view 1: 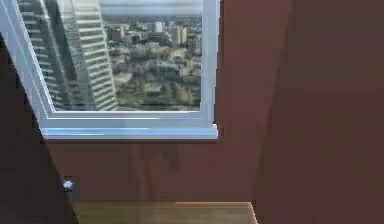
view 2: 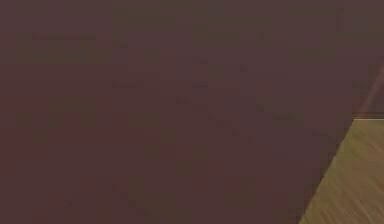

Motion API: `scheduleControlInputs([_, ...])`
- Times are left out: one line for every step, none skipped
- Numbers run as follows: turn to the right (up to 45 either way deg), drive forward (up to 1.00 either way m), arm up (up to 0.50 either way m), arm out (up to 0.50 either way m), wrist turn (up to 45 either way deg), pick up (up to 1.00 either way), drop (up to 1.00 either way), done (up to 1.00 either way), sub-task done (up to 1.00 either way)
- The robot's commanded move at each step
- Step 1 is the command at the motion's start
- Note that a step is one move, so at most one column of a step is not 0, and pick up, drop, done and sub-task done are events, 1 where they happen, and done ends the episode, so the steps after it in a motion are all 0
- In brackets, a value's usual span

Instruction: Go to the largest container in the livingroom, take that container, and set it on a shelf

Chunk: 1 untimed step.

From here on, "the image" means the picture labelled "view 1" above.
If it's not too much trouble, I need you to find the white framed window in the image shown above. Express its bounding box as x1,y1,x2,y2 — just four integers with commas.
0,0,222,141

